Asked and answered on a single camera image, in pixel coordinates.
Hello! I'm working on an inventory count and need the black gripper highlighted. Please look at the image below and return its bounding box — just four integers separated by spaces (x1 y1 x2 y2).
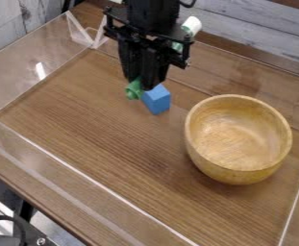
104 5 183 90

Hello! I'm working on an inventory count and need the green and white marker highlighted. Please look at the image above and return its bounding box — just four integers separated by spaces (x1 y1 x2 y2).
125 16 201 100

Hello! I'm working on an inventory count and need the brown wooden bowl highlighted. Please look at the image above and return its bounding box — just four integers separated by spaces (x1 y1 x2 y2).
183 94 292 185

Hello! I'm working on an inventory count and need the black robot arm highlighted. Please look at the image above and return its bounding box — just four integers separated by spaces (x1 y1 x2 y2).
103 0 193 90

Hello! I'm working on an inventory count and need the blue rectangular block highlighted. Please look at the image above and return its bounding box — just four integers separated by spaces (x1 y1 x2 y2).
141 84 171 114

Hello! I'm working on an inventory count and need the clear acrylic corner bracket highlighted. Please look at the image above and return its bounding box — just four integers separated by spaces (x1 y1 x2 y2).
65 11 109 50

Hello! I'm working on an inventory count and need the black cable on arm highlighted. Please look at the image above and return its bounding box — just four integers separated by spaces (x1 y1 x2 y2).
179 0 199 9

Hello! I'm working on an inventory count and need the black cable lower left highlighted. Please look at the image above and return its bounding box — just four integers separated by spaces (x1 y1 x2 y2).
0 214 26 246

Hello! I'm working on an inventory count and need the black metal frame piece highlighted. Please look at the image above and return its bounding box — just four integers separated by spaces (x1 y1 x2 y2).
12 215 57 246

